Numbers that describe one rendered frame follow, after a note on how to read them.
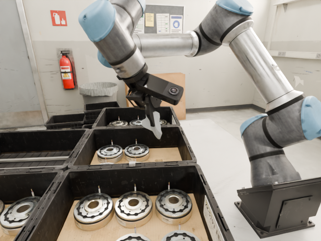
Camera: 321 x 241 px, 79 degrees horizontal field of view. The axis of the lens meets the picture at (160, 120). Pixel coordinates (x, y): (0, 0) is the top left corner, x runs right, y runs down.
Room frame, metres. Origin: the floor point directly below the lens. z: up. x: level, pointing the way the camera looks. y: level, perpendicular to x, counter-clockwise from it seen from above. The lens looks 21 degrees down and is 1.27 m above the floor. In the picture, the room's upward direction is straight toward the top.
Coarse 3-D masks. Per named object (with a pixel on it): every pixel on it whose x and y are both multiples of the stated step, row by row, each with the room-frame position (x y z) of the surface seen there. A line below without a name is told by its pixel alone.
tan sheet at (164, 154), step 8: (96, 152) 0.75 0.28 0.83; (152, 152) 0.75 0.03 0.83; (160, 152) 0.75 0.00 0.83; (168, 152) 0.75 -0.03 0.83; (176, 152) 0.75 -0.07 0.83; (96, 160) 0.69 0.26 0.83; (120, 160) 0.69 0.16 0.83; (152, 160) 0.69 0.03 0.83; (160, 160) 0.69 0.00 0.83; (168, 160) 0.69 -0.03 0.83; (176, 160) 0.69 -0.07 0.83
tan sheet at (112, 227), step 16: (192, 208) 0.43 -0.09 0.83; (64, 224) 0.38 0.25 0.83; (112, 224) 0.38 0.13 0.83; (160, 224) 0.38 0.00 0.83; (192, 224) 0.38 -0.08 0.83; (64, 240) 0.34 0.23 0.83; (80, 240) 0.34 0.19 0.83; (96, 240) 0.34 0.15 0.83; (112, 240) 0.34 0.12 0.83; (160, 240) 0.34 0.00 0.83; (208, 240) 0.34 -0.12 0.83
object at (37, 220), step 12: (84, 168) 0.49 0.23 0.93; (96, 168) 0.49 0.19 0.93; (108, 168) 0.49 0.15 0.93; (120, 168) 0.49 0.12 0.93; (132, 168) 0.49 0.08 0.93; (144, 168) 0.49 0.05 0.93; (156, 168) 0.49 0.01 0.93; (60, 180) 0.43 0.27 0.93; (204, 180) 0.43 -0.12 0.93; (48, 204) 0.35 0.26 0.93; (216, 204) 0.35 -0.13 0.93; (36, 216) 0.31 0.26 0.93; (216, 216) 0.32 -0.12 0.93; (36, 228) 0.29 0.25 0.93; (228, 228) 0.29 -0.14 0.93; (24, 240) 0.26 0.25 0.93; (228, 240) 0.26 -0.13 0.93
